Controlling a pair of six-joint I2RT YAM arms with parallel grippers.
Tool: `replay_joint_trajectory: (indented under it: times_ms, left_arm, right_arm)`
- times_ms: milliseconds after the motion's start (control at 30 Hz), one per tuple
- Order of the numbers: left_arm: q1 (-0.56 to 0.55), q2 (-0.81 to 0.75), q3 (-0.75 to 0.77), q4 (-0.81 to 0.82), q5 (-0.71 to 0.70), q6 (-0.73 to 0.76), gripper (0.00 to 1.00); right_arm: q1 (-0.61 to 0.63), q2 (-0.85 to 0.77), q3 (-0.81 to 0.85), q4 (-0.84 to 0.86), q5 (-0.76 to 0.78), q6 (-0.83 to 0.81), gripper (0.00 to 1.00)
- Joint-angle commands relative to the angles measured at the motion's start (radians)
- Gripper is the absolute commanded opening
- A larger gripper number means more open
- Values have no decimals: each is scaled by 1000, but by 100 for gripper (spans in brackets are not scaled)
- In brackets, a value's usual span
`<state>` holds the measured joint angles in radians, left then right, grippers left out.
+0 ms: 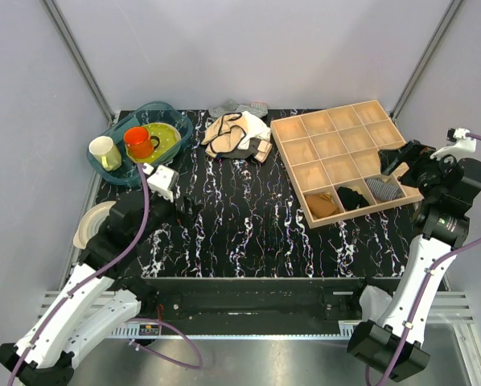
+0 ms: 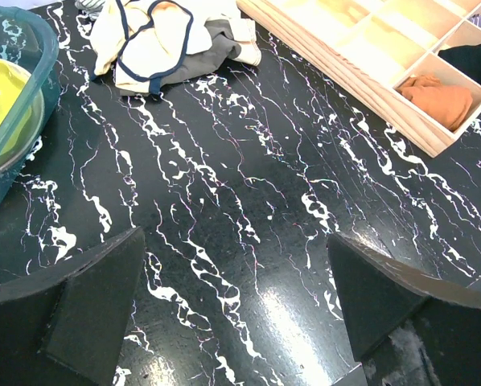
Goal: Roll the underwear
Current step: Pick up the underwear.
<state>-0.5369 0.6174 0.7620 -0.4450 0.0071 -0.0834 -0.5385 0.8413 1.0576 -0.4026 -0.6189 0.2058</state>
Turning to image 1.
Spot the rolled black underwear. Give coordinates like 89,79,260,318
336,187,369,211

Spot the blue transparent plastic basin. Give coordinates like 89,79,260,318
87,101,194,187

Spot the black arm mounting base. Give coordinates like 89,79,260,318
140,278,363,336

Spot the beige round lid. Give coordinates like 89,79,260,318
73,201,116,250

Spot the purple cable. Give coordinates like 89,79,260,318
364,132,481,386
6,164,204,386

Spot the grey striped garment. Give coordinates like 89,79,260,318
208,99,252,119

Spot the dark grey garment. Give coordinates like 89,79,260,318
220,138,260,159

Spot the cream yellow mug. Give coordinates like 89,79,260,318
88,136,122,171

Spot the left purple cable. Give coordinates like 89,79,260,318
6,164,204,386

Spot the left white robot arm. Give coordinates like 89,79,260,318
0,191,202,385

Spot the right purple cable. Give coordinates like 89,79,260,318
364,132,481,386

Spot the orange mug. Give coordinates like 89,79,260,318
123,126,160,159

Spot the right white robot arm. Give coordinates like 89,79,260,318
347,133,481,385

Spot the rolled striped underwear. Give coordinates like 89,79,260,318
365,178,403,202

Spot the wooden compartment tray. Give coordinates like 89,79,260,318
270,100,422,228

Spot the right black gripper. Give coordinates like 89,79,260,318
377,139,460,202

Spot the green dotted plate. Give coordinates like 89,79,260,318
125,122,181,164

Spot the white cloth garment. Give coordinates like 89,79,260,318
237,111,271,150

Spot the rolled tan underwear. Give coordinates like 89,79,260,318
305,192,340,219

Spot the checked grey garment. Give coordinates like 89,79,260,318
249,102,269,118

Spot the black marble table mat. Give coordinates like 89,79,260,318
125,110,415,279

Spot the beige navy-trimmed underwear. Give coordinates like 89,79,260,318
201,113,248,158

